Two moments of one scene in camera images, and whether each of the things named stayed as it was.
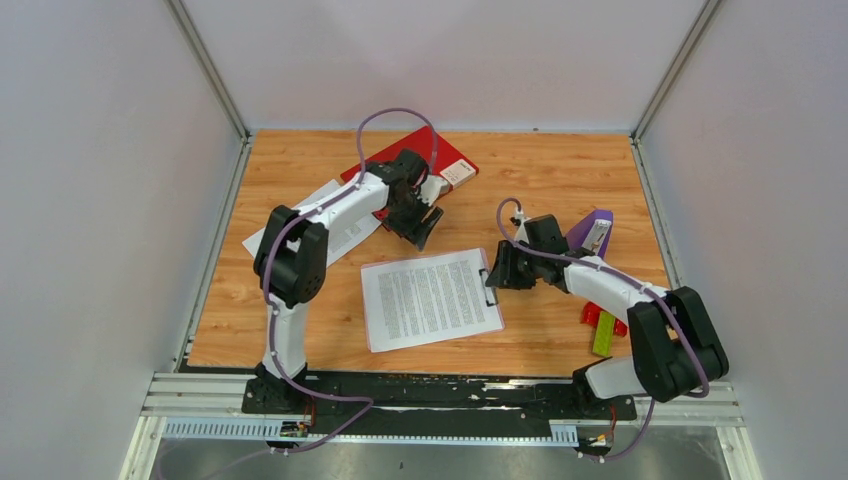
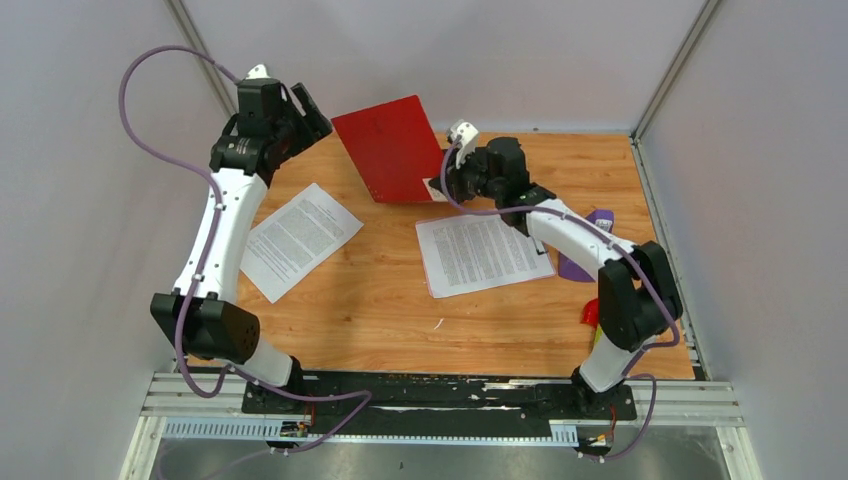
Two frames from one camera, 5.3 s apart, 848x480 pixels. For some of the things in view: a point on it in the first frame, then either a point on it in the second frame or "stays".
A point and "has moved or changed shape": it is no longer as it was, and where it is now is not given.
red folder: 444,162 has moved or changed shape
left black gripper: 420,238 → 316,123
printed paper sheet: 424,300 has moved or changed shape
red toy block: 591,314 stays
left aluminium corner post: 212,70 stays
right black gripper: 502,275 → 453,180
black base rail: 571,396 stays
